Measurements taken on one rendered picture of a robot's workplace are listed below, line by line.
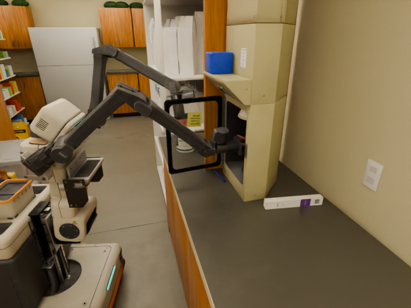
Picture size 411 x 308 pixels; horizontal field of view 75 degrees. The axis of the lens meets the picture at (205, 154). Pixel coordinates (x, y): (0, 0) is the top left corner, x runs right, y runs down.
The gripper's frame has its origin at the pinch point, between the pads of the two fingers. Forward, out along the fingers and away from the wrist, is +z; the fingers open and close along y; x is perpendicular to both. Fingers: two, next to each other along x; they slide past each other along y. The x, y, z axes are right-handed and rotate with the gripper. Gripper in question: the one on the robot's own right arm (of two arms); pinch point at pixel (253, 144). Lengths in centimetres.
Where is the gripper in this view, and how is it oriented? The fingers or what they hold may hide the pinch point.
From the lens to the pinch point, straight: 134.4
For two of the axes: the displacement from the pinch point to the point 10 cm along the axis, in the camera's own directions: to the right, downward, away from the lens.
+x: -0.2, 9.1, 4.1
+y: -2.7, -3.9, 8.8
